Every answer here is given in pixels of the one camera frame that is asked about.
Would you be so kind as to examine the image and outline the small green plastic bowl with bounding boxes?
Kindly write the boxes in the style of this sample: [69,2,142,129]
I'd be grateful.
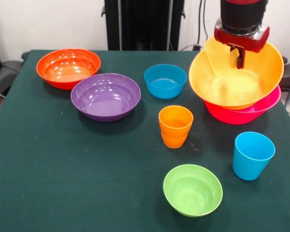
[162,164,224,218]

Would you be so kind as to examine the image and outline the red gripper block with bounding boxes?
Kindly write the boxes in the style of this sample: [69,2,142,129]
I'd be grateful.
[214,24,271,70]

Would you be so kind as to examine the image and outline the large orange plastic bowl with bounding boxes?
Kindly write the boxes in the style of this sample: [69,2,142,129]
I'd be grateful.
[188,36,285,111]

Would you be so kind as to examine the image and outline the blue plastic cup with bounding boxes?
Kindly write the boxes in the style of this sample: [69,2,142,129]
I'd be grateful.
[232,131,276,181]

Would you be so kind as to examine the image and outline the small blue plastic bowl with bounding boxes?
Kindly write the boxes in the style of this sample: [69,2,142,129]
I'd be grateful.
[144,63,188,100]

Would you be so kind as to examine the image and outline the large pink plastic bowl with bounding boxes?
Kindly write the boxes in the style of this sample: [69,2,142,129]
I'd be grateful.
[203,86,282,125]

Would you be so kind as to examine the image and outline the black wall cable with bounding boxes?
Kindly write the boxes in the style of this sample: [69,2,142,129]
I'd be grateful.
[181,0,208,51]

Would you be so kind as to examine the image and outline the red plastic bowl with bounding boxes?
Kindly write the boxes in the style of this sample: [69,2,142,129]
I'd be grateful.
[36,48,102,91]

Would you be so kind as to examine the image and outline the pale yellow-green plastic cup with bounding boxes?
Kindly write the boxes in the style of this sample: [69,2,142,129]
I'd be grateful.
[204,37,244,79]

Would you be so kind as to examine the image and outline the purple plastic bowl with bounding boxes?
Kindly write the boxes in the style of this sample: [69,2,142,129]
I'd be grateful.
[70,73,142,122]

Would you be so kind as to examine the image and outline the orange plastic cup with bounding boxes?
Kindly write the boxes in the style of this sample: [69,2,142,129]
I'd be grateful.
[160,130,190,149]
[158,105,194,138]

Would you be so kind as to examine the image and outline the dark green table cloth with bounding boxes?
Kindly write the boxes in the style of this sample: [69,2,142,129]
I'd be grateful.
[0,49,290,232]

